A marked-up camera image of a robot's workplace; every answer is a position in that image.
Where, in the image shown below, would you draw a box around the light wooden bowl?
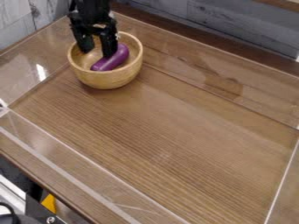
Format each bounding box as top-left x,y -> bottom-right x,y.
69,31 -> 145,89

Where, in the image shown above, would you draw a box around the yellow tag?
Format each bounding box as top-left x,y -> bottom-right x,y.
42,194 -> 58,214

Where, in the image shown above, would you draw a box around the black cable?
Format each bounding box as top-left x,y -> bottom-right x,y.
0,201 -> 22,224

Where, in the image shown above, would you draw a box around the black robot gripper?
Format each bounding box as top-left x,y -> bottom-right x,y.
69,0 -> 118,58

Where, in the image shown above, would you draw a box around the black base with screw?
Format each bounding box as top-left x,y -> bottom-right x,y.
20,198 -> 90,224

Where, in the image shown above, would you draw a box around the clear acrylic tray walls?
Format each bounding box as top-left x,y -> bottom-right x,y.
0,12 -> 299,224

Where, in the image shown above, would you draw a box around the purple toy eggplant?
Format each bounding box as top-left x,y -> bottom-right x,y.
90,44 -> 130,71

